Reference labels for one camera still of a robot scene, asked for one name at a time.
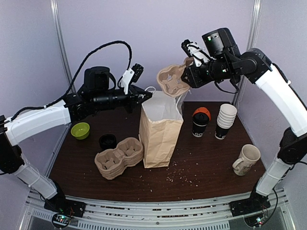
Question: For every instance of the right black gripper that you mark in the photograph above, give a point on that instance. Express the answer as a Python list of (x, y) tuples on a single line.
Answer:
[(192, 78)]

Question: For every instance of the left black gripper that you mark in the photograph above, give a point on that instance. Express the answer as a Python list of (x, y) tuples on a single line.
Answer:
[(134, 100)]

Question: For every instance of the brown paper takeout bag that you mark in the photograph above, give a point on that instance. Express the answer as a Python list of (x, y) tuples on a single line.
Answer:
[(160, 124)]

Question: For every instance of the single brown pulp cup carrier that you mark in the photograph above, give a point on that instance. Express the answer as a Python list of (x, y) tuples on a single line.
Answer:
[(169, 79)]

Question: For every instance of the black paper coffee cup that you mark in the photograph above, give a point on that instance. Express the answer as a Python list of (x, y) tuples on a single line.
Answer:
[(197, 130)]

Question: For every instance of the brown pulp cup carrier stack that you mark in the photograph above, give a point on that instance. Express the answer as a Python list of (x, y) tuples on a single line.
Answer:
[(112, 163)]

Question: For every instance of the black plastic cup lid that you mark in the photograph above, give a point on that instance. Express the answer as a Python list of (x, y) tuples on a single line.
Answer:
[(201, 119)]

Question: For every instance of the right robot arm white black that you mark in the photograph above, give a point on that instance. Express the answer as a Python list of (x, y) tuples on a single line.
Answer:
[(221, 61)]

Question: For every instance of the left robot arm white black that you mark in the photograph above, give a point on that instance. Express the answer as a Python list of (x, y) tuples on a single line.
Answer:
[(99, 92)]

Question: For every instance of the orange small bowl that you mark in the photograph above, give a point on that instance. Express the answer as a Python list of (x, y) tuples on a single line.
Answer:
[(203, 110)]

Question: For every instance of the stack of paper cups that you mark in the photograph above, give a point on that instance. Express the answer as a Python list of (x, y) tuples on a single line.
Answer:
[(225, 120)]

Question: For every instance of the green small bowl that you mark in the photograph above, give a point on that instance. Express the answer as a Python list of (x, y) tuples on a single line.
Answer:
[(80, 130)]

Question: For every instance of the beige ceramic mug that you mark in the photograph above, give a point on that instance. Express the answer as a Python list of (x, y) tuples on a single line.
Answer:
[(249, 155)]

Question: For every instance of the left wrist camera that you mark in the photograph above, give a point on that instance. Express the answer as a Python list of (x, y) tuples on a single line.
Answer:
[(129, 76)]

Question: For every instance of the left aluminium frame post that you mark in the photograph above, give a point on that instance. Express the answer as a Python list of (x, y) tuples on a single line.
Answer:
[(63, 53)]

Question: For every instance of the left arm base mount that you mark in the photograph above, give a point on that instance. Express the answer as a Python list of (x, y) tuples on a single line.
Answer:
[(65, 210)]

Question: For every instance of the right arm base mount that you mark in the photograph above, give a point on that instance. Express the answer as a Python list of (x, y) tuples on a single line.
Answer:
[(254, 207)]

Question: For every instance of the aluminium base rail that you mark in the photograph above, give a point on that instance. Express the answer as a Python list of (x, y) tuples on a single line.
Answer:
[(201, 214)]

